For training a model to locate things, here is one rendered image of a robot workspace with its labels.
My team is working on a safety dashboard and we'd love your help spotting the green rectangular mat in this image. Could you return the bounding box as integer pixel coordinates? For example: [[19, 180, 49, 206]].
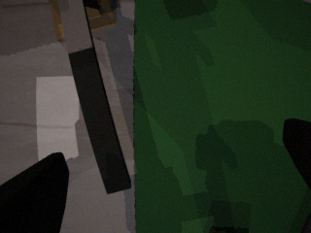
[[135, 0, 311, 233]]

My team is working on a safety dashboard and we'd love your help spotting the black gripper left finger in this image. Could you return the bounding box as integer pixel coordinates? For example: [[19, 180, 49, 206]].
[[0, 151, 69, 233]]

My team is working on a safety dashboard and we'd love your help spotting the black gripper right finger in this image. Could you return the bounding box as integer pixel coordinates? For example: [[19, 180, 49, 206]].
[[283, 119, 311, 189]]

